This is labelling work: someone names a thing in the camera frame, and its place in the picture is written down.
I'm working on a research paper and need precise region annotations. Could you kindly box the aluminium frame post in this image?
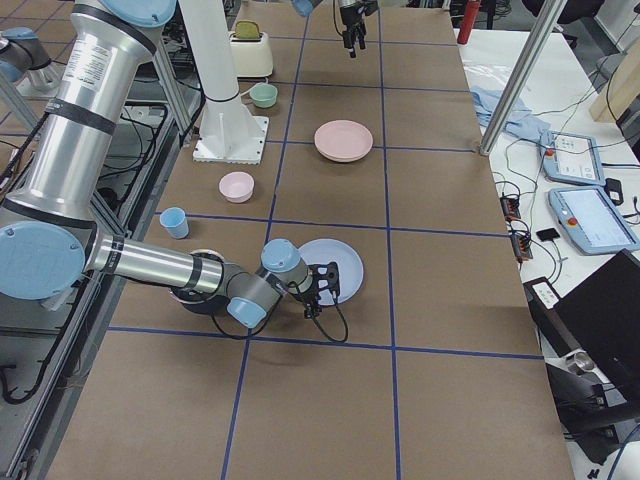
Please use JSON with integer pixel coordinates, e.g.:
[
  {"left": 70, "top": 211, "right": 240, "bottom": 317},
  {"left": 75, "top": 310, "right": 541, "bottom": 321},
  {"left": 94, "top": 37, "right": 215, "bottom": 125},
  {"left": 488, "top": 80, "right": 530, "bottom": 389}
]
[{"left": 479, "top": 0, "right": 567, "bottom": 156}]

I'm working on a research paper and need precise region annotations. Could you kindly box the black laptop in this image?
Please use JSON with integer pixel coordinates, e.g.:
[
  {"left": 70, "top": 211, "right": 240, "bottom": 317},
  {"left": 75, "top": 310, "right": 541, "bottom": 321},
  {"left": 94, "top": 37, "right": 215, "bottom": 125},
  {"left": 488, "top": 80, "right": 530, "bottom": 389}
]
[{"left": 524, "top": 250, "right": 639, "bottom": 400}]

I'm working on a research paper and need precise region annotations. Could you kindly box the red bottle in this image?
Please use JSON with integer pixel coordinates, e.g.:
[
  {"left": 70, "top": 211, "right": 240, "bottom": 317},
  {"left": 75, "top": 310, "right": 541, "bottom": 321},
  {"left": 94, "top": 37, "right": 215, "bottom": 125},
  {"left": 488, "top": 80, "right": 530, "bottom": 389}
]
[{"left": 457, "top": 0, "right": 481, "bottom": 45}]

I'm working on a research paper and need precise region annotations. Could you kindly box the dark blue pot with lid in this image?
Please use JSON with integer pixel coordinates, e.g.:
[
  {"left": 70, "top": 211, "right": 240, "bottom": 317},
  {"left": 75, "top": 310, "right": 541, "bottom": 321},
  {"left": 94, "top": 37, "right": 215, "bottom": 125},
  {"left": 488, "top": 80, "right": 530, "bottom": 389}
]
[{"left": 170, "top": 249, "right": 230, "bottom": 316}]

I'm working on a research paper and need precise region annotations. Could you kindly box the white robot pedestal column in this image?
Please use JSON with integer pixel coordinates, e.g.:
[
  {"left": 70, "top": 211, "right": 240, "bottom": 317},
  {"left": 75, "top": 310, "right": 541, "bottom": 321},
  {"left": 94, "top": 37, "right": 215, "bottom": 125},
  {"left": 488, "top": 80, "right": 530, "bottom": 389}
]
[{"left": 179, "top": 0, "right": 269, "bottom": 165}]

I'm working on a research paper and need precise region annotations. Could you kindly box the lower teach pendant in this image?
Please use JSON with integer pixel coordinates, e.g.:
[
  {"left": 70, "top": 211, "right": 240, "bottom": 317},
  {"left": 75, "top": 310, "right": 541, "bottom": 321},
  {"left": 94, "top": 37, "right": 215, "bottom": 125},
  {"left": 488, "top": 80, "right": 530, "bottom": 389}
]
[{"left": 547, "top": 186, "right": 639, "bottom": 255}]

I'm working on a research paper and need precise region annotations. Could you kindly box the teach pendant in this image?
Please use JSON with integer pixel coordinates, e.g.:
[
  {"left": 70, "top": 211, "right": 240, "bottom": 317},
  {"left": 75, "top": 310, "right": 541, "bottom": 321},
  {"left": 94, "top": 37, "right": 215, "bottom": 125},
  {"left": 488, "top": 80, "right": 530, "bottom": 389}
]
[
  {"left": 539, "top": 130, "right": 605, "bottom": 187},
  {"left": 547, "top": 186, "right": 639, "bottom": 255}
]

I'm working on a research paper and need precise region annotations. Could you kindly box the small orange circuit board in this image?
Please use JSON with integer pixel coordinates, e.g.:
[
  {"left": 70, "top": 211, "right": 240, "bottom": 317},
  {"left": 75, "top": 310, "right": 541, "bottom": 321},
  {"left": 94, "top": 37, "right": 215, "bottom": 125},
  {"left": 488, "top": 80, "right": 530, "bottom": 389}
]
[{"left": 500, "top": 196, "right": 522, "bottom": 222}]

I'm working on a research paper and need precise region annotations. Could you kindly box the upper teach pendant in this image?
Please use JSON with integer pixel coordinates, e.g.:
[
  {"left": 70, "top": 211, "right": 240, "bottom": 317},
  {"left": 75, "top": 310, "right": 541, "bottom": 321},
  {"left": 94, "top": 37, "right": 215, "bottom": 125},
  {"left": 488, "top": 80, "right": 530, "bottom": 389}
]
[{"left": 539, "top": 130, "right": 605, "bottom": 187}]

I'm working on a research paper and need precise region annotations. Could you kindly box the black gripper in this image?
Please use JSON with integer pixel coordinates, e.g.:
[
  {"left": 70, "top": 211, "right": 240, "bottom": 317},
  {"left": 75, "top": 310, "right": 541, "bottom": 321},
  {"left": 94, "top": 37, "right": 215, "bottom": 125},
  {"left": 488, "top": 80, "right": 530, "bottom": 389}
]
[
  {"left": 338, "top": 0, "right": 378, "bottom": 58},
  {"left": 298, "top": 261, "right": 340, "bottom": 319}
]

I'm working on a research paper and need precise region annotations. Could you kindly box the white power strip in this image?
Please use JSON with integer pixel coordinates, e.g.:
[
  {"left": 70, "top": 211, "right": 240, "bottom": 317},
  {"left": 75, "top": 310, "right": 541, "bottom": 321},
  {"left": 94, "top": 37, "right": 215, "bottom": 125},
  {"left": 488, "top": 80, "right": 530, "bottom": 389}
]
[{"left": 532, "top": 282, "right": 559, "bottom": 310}]

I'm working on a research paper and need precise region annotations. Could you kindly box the cream toaster with bread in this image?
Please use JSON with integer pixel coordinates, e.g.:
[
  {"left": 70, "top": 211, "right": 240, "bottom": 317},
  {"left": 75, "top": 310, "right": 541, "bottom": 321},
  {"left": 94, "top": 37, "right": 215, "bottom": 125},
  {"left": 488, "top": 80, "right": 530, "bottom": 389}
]
[{"left": 229, "top": 20, "right": 274, "bottom": 78}]

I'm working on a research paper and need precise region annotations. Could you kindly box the black power adapter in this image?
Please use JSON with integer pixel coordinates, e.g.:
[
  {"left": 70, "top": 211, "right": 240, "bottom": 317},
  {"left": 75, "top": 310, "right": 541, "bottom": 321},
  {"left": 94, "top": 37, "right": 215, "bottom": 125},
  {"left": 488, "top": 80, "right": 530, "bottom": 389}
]
[{"left": 604, "top": 178, "right": 624, "bottom": 206}]

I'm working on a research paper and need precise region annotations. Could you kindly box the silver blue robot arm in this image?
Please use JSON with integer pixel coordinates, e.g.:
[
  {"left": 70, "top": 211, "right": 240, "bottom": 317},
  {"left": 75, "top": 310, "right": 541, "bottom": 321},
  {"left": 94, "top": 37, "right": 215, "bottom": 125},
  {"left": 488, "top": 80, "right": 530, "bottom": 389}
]
[
  {"left": 291, "top": 0, "right": 379, "bottom": 58},
  {"left": 1, "top": 1, "right": 339, "bottom": 329}
]

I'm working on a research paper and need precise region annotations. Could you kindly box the pink bowl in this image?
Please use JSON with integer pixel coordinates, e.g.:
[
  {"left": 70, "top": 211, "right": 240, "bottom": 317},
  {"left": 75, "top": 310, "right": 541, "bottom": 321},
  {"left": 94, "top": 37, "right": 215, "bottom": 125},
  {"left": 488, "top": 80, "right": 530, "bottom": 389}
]
[{"left": 218, "top": 171, "right": 255, "bottom": 203}]

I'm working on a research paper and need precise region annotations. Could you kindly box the blue plate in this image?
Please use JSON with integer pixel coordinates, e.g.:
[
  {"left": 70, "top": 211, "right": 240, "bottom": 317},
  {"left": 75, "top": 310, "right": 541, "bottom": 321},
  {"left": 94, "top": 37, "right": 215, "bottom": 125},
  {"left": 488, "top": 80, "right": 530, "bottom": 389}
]
[{"left": 298, "top": 238, "right": 364, "bottom": 304}]

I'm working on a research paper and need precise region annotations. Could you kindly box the pink plate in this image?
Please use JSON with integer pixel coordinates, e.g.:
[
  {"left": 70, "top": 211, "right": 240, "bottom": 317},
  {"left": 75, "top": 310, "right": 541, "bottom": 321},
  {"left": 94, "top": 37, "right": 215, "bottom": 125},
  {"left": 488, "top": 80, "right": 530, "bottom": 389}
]
[{"left": 314, "top": 120, "right": 373, "bottom": 163}]

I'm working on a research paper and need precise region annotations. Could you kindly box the green bowl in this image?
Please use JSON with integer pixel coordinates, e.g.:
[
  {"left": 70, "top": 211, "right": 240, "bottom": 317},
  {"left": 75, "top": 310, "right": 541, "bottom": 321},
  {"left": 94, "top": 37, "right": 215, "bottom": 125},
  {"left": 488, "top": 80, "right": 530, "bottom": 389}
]
[{"left": 249, "top": 83, "right": 278, "bottom": 109}]

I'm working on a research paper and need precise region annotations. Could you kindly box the light blue cup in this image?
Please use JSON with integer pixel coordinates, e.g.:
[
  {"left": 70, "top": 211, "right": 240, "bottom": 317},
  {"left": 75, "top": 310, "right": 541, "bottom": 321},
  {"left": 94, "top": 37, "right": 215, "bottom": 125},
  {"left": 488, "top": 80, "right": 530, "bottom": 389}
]
[{"left": 159, "top": 207, "right": 189, "bottom": 239}]

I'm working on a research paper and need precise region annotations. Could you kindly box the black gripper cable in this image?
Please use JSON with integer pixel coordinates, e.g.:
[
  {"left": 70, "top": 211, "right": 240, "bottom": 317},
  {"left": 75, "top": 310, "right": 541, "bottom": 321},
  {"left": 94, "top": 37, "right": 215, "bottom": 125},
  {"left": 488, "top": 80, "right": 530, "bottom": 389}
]
[{"left": 212, "top": 282, "right": 350, "bottom": 344}]

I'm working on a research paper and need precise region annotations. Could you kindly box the light blue cloth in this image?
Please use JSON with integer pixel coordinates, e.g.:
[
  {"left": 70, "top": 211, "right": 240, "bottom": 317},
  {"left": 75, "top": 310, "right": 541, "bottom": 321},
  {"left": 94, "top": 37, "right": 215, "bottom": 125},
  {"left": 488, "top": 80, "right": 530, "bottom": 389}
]
[{"left": 470, "top": 84, "right": 551, "bottom": 144}]

